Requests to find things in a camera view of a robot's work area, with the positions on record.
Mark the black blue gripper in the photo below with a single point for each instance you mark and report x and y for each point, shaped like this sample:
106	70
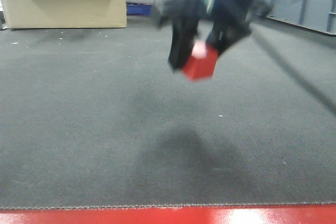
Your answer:
228	17

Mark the red magnetic cube block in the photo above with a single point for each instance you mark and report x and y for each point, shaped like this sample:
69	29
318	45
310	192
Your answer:
202	61

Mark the dark grey woven mat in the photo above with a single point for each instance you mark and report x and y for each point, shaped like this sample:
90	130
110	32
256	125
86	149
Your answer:
96	118

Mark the blue crate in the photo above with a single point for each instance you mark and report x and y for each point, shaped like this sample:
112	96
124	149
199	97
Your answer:
136	9

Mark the cardboard box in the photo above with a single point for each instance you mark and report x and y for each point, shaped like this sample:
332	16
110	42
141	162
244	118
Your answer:
21	14

